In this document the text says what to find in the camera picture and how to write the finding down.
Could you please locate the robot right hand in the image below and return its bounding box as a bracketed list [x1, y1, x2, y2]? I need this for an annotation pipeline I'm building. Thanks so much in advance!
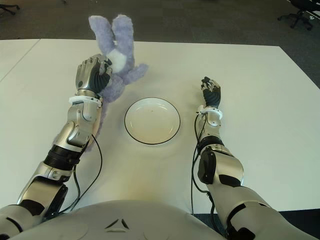
[200, 76, 223, 109]

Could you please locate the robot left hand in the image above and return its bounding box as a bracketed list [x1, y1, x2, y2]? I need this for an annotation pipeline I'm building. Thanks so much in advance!
[76, 54, 113, 97]

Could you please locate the purple plush bunny doll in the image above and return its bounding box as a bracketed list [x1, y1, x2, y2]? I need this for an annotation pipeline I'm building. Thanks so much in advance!
[83, 14, 149, 153]

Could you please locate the white plate black rim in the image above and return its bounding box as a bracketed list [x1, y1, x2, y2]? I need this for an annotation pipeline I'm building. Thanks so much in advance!
[124, 97, 181, 146]

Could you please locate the black mesh office chair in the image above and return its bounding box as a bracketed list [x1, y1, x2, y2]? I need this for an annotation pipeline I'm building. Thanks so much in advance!
[277, 0, 320, 31]

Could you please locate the robot torso silver shell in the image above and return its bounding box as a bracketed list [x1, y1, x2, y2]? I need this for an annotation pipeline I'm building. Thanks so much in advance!
[9, 199, 226, 240]

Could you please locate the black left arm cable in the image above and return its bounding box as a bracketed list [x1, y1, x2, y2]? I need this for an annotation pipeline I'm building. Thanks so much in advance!
[58, 133, 103, 216]

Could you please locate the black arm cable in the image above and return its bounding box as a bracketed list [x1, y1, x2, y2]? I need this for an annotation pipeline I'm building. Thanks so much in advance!
[191, 112, 216, 217]
[58, 133, 103, 216]

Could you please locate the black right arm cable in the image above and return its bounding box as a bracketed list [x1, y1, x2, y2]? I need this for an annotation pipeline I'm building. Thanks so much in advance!
[191, 112, 216, 217]

